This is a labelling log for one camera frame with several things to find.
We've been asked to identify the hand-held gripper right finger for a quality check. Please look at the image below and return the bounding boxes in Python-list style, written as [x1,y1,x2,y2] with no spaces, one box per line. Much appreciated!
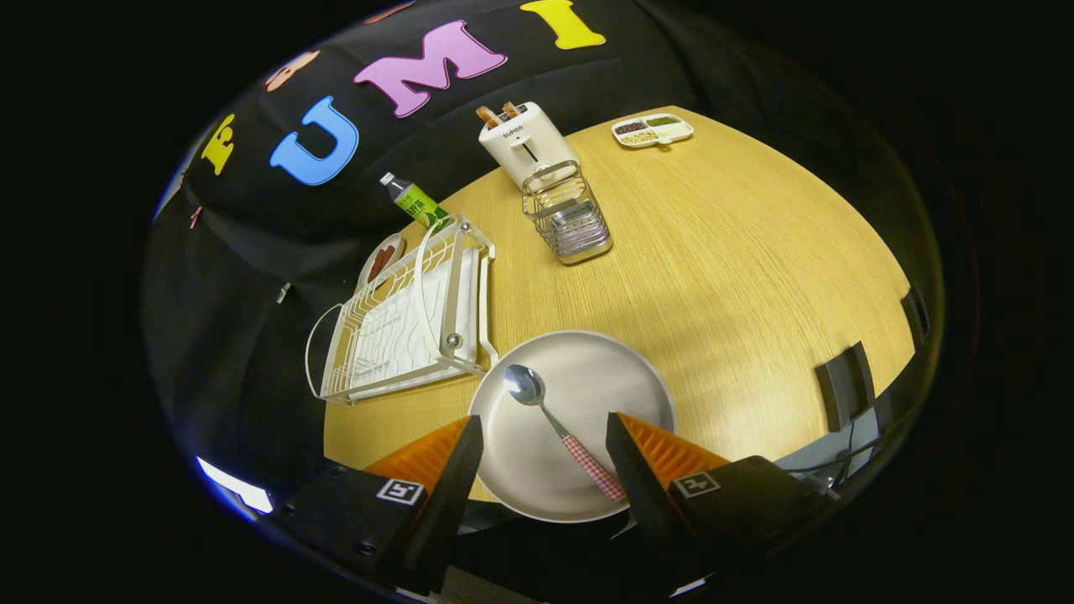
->
[605,411,840,580]

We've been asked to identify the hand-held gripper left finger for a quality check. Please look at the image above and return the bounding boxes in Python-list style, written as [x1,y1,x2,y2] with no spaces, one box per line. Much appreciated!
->
[268,414,486,592]

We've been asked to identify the white round plate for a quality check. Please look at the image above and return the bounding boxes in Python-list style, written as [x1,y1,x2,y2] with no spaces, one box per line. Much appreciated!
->
[467,329,678,524]

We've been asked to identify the spoon with checked handle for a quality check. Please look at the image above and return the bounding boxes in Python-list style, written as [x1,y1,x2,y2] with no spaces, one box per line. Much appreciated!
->
[503,363,629,503]

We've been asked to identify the white wire dish rack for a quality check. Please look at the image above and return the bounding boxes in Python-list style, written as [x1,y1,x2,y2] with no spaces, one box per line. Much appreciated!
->
[304,214,498,406]

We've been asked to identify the metal wire basket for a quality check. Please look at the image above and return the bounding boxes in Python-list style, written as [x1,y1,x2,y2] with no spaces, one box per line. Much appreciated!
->
[520,159,614,267]

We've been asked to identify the small plate with sausages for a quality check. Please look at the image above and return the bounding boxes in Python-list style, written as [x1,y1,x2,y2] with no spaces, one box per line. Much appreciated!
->
[357,232,409,291]

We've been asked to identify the lit laptop screen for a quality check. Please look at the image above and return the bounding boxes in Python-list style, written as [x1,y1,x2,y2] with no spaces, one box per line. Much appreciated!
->
[195,455,274,515]

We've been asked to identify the green label bottle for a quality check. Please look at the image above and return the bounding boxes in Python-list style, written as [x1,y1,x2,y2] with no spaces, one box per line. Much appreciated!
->
[378,171,451,232]

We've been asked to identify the white divided snack tray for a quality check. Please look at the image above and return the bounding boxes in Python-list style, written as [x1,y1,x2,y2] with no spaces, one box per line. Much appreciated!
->
[610,112,696,150]

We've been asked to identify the white toaster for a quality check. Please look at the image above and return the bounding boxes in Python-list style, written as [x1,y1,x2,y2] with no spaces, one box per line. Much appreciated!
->
[477,101,581,190]

